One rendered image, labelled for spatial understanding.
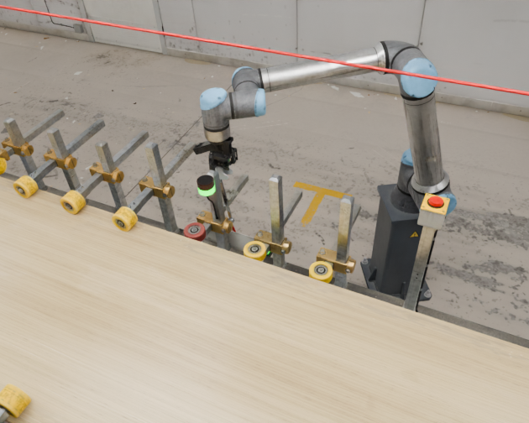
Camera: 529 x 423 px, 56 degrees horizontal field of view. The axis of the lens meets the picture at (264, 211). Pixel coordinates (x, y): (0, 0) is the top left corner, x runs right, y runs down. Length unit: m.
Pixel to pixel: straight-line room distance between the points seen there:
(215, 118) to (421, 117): 0.73
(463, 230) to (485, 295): 0.49
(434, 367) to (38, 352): 1.17
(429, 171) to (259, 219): 1.43
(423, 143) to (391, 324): 0.71
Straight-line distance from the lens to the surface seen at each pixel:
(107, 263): 1.86
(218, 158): 1.80
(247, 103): 1.68
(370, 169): 3.59
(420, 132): 1.92
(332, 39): 4.39
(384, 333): 1.59
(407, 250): 2.54
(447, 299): 2.88
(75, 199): 2.06
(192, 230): 1.88
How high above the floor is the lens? 2.22
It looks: 43 degrees down
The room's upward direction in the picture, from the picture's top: 4 degrees counter-clockwise
